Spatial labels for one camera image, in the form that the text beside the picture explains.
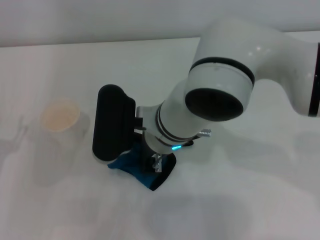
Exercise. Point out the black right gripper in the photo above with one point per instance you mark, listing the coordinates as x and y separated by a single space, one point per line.
156 162

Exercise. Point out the blue rag with black trim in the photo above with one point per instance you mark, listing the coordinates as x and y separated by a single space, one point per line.
142 172

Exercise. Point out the white paper cup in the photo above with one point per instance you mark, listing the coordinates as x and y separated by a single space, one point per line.
58 116

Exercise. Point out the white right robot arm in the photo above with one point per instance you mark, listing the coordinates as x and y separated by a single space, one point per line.
225 82

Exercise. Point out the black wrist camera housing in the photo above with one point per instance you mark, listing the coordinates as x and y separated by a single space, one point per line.
112 125

